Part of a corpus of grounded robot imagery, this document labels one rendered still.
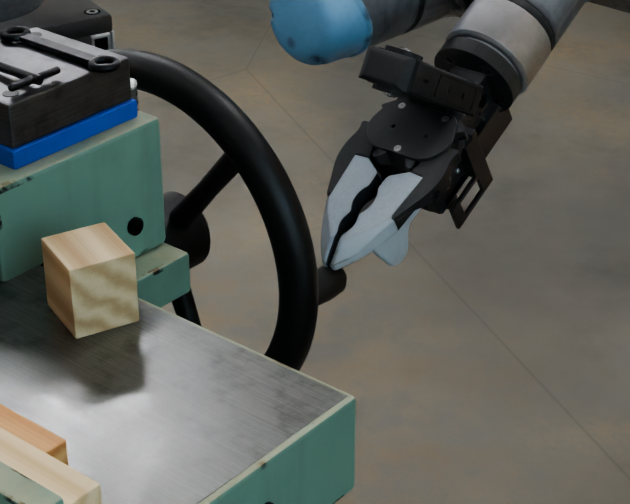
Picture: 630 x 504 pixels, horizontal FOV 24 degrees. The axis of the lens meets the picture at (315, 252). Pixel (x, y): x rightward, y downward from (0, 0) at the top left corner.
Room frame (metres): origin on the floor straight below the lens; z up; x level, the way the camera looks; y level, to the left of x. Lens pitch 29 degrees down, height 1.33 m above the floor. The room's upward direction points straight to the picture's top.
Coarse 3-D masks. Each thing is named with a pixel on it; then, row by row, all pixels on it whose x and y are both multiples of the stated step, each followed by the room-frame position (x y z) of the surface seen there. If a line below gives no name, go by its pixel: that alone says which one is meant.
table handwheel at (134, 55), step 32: (160, 64) 0.94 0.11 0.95; (160, 96) 0.93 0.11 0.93; (192, 96) 0.91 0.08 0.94; (224, 96) 0.92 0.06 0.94; (224, 128) 0.90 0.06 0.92; (256, 128) 0.90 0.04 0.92; (224, 160) 0.90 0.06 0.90; (256, 160) 0.88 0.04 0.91; (192, 192) 0.92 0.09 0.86; (256, 192) 0.88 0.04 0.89; (288, 192) 0.88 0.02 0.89; (192, 224) 0.94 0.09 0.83; (288, 224) 0.87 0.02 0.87; (192, 256) 0.93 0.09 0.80; (288, 256) 0.86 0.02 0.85; (288, 288) 0.86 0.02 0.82; (192, 320) 0.93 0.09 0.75; (288, 320) 0.86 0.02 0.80; (288, 352) 0.86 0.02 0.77
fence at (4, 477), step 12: (0, 468) 0.48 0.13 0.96; (12, 468) 0.49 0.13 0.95; (0, 480) 0.48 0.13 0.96; (12, 480) 0.48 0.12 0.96; (24, 480) 0.48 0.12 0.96; (0, 492) 0.47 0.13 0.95; (12, 492) 0.47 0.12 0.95; (24, 492) 0.47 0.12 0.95; (36, 492) 0.47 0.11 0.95; (48, 492) 0.47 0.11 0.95
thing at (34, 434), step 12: (0, 408) 0.55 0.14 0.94; (0, 420) 0.54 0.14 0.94; (12, 420) 0.54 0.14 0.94; (24, 420) 0.54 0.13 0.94; (12, 432) 0.53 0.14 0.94; (24, 432) 0.53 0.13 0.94; (36, 432) 0.53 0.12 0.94; (48, 432) 0.53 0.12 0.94; (36, 444) 0.52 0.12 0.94; (48, 444) 0.52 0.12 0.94; (60, 444) 0.52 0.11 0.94; (60, 456) 0.52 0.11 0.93
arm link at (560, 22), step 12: (516, 0) 1.08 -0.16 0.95; (528, 0) 1.08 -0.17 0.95; (540, 0) 1.08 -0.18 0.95; (552, 0) 1.09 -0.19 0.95; (564, 0) 1.09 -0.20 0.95; (576, 0) 1.11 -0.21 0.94; (588, 0) 1.13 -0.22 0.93; (528, 12) 1.07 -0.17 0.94; (540, 12) 1.08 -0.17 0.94; (552, 12) 1.08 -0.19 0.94; (564, 12) 1.09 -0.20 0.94; (576, 12) 1.11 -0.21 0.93; (552, 24) 1.08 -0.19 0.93; (564, 24) 1.09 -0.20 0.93; (552, 36) 1.08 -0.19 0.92; (552, 48) 1.09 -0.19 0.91
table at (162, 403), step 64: (0, 320) 0.69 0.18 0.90; (0, 384) 0.63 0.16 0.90; (64, 384) 0.63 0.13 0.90; (128, 384) 0.63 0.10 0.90; (192, 384) 0.63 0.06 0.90; (256, 384) 0.63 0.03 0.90; (320, 384) 0.63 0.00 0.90; (128, 448) 0.57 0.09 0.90; (192, 448) 0.57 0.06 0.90; (256, 448) 0.57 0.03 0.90; (320, 448) 0.59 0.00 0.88
